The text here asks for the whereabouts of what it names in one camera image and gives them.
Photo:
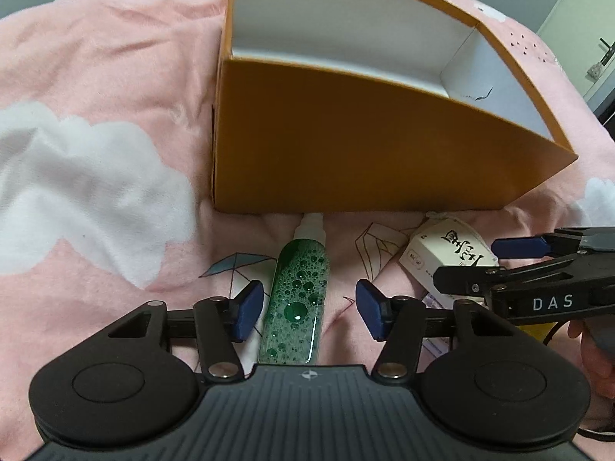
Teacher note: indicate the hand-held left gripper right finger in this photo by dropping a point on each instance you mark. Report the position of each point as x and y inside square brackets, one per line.
[371, 308]

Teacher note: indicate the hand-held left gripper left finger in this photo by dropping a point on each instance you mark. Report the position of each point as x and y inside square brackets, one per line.
[247, 309]

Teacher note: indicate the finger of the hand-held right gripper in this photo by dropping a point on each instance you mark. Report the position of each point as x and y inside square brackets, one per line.
[461, 279]
[516, 248]

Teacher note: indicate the white paper packet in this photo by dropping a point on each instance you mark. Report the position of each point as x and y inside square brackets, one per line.
[447, 249]

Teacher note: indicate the green spray bottle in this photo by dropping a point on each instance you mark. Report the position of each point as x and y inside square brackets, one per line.
[298, 293]

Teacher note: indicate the orange cardboard box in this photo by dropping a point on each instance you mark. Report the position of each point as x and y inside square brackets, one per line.
[365, 144]

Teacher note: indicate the person's right hand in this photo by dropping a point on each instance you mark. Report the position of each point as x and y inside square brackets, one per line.
[598, 369]

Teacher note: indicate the yellow flat item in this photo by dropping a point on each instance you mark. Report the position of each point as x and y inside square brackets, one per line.
[534, 329]

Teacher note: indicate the hanging door charm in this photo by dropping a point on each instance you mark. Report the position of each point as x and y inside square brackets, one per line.
[596, 70]

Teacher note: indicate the white door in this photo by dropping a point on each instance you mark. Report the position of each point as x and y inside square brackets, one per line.
[576, 19]

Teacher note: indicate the pink cloud-print blanket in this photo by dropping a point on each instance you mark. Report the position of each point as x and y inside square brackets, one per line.
[96, 105]

